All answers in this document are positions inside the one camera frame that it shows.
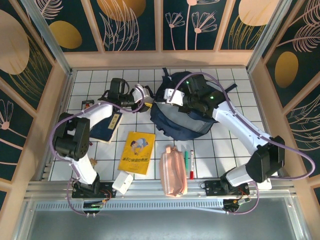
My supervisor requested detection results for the navy blue student backpack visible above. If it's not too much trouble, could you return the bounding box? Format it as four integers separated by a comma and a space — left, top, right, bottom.
149, 67, 238, 141

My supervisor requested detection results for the thick navy blue book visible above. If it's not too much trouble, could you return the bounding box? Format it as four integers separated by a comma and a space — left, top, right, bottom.
89, 112, 124, 145

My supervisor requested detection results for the yellow illustrated book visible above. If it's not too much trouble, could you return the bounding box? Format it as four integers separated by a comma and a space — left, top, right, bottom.
117, 131, 156, 178

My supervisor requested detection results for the red and white marker pen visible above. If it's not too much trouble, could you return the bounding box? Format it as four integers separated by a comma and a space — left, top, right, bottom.
189, 149, 195, 180

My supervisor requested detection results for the pink striped pencil case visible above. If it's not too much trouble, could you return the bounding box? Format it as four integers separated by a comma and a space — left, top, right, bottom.
159, 144, 188, 198

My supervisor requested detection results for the white plastic box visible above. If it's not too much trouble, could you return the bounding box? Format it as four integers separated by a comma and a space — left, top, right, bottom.
111, 173, 134, 195

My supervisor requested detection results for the grey metal tray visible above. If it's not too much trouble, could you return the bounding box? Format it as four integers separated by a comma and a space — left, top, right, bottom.
14, 197, 311, 240

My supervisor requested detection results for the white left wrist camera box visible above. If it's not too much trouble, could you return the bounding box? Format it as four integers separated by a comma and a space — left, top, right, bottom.
131, 84, 152, 104

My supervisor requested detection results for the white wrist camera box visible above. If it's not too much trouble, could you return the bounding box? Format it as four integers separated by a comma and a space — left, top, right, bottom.
163, 88, 186, 107
131, 84, 152, 104

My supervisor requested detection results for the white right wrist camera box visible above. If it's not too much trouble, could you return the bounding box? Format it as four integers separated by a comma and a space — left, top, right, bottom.
163, 88, 186, 107

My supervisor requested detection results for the aluminium frame rail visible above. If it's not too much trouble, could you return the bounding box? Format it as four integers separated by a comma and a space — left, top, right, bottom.
24, 177, 297, 200

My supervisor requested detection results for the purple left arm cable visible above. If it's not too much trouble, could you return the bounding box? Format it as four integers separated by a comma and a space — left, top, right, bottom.
51, 84, 146, 216

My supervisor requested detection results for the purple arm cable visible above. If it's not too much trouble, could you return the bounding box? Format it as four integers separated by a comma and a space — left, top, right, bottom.
168, 72, 315, 216
51, 84, 146, 216

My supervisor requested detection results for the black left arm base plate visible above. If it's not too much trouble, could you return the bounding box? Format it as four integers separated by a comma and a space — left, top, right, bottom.
71, 181, 117, 199

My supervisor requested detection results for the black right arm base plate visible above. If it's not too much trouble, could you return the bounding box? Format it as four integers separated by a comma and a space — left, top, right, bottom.
204, 179, 250, 197

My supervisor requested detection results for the aluminium frame post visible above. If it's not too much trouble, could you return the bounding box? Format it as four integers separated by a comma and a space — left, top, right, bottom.
246, 0, 293, 73
21, 0, 74, 76

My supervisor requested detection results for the grey slotted cable duct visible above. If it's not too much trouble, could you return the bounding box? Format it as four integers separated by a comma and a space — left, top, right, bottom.
34, 201, 226, 214

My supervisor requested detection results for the small control board with wires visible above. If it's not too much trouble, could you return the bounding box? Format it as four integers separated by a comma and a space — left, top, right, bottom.
223, 196, 251, 209
82, 198, 112, 210

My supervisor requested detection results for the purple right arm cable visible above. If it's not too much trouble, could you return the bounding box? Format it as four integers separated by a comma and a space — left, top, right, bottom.
168, 72, 315, 216

